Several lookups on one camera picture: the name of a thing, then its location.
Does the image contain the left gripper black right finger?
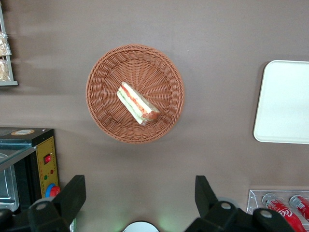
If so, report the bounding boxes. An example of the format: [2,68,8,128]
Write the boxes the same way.
[184,175,295,232]

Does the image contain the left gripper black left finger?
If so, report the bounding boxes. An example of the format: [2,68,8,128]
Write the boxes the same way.
[0,174,87,232]

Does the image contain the triangular sandwich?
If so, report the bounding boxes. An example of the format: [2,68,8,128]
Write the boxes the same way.
[116,81,161,126]

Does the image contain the cream rectangular tray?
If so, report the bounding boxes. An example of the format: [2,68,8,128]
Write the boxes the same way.
[253,59,309,145]

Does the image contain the round brown wicker basket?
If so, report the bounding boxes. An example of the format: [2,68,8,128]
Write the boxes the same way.
[85,43,186,145]

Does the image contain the clear acrylic bottle holder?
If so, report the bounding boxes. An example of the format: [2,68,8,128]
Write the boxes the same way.
[246,189,309,232]

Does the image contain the metal pan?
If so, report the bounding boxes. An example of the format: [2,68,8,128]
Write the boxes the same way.
[0,153,20,211]

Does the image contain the black appliance with yellow panel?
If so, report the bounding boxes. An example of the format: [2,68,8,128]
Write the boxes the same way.
[0,127,61,215]

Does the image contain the white round object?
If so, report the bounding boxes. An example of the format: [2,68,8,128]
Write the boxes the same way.
[122,221,159,232]

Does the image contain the white shelf rack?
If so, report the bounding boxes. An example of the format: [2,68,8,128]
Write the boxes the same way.
[0,4,19,87]

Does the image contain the bagged bread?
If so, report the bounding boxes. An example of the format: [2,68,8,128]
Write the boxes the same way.
[0,32,12,57]
[0,59,12,82]

